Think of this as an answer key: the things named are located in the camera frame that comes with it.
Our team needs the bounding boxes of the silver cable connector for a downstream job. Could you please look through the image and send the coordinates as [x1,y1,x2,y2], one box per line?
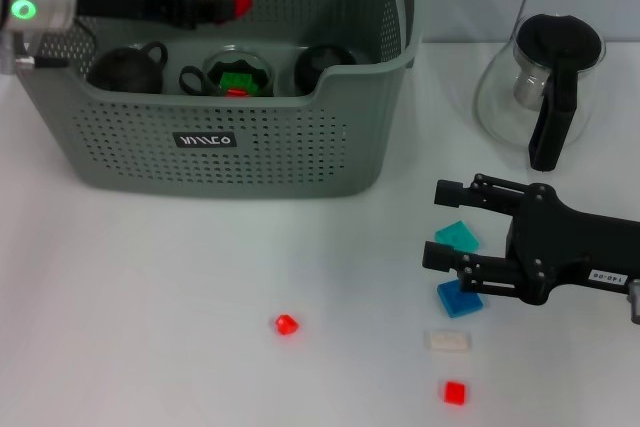
[627,279,640,324]
[0,29,36,76]

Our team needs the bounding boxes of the black clay teapot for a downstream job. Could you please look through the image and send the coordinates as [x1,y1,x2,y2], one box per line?
[87,40,169,95]

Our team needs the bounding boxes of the white toy brick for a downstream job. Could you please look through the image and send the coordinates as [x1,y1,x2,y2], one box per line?
[423,329,474,354]

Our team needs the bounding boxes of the red square toy brick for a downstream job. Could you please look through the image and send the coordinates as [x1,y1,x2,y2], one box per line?
[438,380,472,406]

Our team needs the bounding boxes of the grey perforated storage bin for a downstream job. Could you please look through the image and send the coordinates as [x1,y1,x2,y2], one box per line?
[0,0,426,201]

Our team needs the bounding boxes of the blue square toy plate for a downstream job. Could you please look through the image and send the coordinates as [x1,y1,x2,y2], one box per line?
[437,279,485,319]

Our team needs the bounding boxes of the teal square toy plate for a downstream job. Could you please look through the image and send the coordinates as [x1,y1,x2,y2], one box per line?
[433,220,480,253]

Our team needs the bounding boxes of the glass teapot black handle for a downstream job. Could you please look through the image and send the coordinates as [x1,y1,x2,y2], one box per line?
[473,13,607,173]

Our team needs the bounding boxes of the red sloped toy brick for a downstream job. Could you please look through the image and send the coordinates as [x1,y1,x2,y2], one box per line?
[274,314,301,337]

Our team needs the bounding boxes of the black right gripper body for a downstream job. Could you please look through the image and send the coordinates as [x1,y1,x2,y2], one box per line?
[504,182,640,307]

